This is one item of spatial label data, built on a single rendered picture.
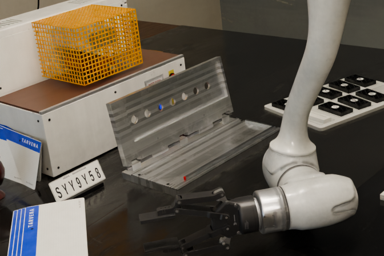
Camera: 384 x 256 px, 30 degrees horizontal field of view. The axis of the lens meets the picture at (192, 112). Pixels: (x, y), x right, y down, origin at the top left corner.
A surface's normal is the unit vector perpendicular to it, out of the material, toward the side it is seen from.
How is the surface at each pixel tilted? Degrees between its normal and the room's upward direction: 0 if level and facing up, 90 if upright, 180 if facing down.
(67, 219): 0
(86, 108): 90
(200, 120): 80
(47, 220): 0
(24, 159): 69
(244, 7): 90
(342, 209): 90
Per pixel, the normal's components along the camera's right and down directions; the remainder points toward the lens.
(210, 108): 0.70, 0.00
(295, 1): -0.67, 0.33
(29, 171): -0.71, -0.04
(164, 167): -0.11, -0.93
